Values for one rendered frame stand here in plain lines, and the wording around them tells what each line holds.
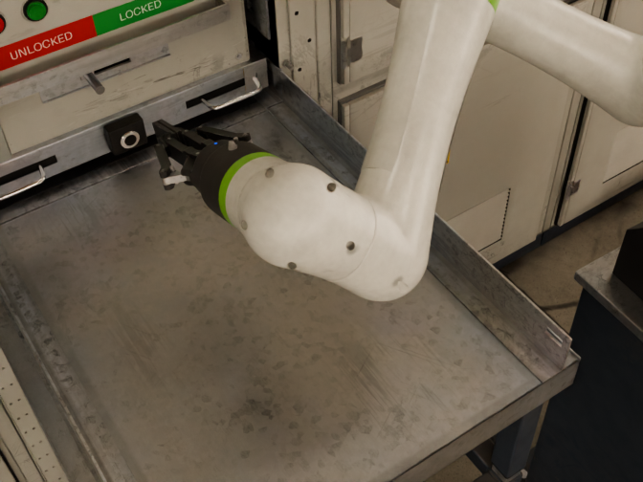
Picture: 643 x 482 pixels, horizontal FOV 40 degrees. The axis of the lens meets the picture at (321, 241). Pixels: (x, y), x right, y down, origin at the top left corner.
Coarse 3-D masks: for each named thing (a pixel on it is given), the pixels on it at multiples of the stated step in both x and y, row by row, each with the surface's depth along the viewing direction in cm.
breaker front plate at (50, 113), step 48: (0, 0) 116; (48, 0) 120; (96, 0) 124; (240, 0) 138; (96, 48) 129; (192, 48) 139; (240, 48) 144; (48, 96) 129; (96, 96) 134; (144, 96) 139
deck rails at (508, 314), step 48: (288, 96) 148; (336, 144) 140; (0, 240) 130; (432, 240) 126; (0, 288) 115; (480, 288) 120; (48, 336) 118; (528, 336) 115; (48, 384) 112; (96, 432) 107; (96, 480) 103
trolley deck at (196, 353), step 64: (256, 128) 147; (128, 192) 137; (192, 192) 136; (64, 256) 128; (128, 256) 128; (192, 256) 127; (256, 256) 127; (0, 320) 120; (64, 320) 120; (128, 320) 119; (192, 320) 119; (256, 320) 119; (320, 320) 119; (384, 320) 118; (448, 320) 118; (128, 384) 112; (192, 384) 112; (256, 384) 112; (320, 384) 112; (384, 384) 111; (448, 384) 111; (512, 384) 111; (64, 448) 106; (128, 448) 106; (192, 448) 106; (256, 448) 106; (320, 448) 105; (384, 448) 105; (448, 448) 106
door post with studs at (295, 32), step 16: (288, 0) 138; (304, 0) 140; (288, 16) 140; (304, 16) 142; (288, 32) 143; (304, 32) 144; (288, 48) 145; (304, 48) 146; (288, 64) 145; (304, 64) 149; (304, 80) 151
